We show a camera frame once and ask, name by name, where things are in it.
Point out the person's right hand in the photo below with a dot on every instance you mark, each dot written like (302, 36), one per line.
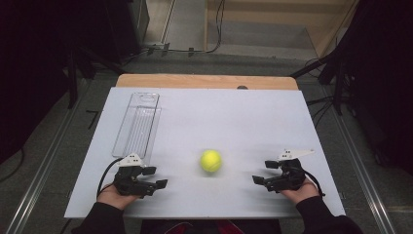
(300, 193)

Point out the person's left hand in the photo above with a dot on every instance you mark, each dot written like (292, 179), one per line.
(115, 199)

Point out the clear plastic container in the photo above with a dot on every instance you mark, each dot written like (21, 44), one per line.
(138, 126)

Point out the wooden platform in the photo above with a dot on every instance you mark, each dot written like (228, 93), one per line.
(276, 19)

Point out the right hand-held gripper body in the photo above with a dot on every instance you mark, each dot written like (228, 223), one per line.
(289, 177)

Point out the metal floor rail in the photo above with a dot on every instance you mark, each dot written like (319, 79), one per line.
(360, 169)
(42, 169)

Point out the wooden table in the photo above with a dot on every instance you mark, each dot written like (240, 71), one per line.
(195, 81)

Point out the black curtain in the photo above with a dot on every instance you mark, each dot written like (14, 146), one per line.
(383, 81)
(35, 65)

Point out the white board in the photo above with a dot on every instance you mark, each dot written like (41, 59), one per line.
(227, 123)

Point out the black tripod stand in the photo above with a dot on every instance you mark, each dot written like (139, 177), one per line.
(334, 74)

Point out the yellow tennis ball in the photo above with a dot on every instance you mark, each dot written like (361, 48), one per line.
(211, 161)

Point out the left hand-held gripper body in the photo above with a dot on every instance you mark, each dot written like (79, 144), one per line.
(130, 183)

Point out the dark cabinet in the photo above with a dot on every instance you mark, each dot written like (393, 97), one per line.
(130, 26)

